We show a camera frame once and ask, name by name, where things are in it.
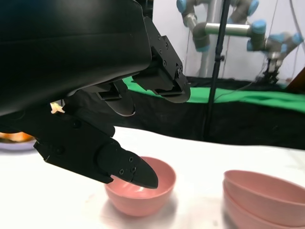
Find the green cloth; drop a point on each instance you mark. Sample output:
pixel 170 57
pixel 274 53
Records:
pixel 238 95

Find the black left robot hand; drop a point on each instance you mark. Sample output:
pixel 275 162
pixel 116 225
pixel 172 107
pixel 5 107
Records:
pixel 59 47

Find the white plate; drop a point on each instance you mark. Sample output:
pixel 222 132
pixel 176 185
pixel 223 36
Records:
pixel 12 146

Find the black backdrop cloth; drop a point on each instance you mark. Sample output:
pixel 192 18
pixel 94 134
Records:
pixel 238 124

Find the pink bowl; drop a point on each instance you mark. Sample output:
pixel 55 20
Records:
pixel 262 190
pixel 147 202
pixel 236 212

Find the grey blue industrial robot arm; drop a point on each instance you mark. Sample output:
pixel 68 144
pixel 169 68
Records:
pixel 238 29

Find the black tripod pole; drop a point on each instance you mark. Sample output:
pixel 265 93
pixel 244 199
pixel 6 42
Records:
pixel 218 47

